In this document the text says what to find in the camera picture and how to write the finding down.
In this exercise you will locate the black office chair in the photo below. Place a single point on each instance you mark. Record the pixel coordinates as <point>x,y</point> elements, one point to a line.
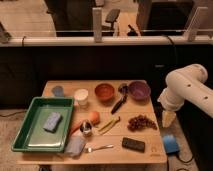
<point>111,19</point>

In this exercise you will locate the black rectangular block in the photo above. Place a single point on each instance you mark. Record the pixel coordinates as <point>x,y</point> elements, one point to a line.
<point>133,144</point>

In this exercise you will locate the small blue grey cup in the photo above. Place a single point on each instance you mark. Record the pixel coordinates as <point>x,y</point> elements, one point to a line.
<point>58,91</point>

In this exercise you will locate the silver fork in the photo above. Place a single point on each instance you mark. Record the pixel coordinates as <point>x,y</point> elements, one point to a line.
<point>91,149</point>

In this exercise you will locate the purple bowl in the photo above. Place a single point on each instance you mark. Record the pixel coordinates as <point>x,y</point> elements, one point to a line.
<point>139,90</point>

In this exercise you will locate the grey folded cloth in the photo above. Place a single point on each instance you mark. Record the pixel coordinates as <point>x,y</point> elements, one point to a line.
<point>75,146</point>

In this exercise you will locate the white paper cup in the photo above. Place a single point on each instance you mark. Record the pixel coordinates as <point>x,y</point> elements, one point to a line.
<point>81,97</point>

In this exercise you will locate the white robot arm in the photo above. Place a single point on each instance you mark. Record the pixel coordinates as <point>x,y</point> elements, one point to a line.
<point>185,84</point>

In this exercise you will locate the dark red grape bunch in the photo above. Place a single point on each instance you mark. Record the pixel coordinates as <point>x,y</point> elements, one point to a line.
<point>140,122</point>

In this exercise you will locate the orange bowl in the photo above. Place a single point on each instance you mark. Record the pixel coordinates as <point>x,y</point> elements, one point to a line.
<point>104,92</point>

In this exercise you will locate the green plastic tray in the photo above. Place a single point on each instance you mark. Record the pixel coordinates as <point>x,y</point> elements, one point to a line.
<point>32,137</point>

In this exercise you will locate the orange carrot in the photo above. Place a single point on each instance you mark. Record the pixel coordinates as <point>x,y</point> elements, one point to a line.
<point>93,119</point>

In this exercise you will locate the blue sponge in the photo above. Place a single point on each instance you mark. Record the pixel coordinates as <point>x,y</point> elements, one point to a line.
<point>52,122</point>

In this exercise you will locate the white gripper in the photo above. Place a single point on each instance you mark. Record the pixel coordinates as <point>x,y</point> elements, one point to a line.
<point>170,102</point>

